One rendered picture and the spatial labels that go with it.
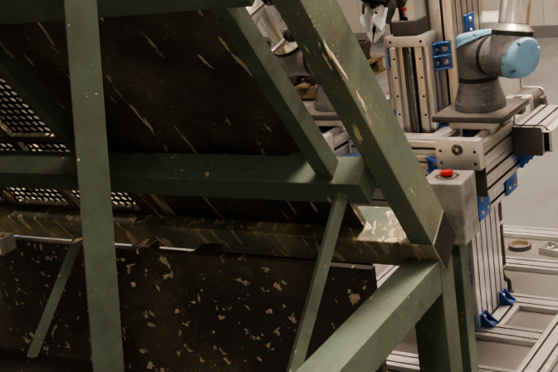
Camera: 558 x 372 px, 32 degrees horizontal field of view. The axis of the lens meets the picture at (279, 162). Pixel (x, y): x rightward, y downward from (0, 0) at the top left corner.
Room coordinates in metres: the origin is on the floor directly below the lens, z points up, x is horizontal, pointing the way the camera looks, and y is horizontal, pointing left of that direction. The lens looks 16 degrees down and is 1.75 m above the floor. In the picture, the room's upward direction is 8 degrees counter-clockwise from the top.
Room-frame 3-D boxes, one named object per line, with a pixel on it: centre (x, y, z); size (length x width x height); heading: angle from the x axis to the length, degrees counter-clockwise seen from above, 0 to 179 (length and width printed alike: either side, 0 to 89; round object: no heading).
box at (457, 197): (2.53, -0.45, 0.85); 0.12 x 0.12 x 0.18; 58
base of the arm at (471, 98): (2.81, -0.62, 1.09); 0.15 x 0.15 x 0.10
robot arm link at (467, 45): (2.80, -0.62, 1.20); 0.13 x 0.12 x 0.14; 29
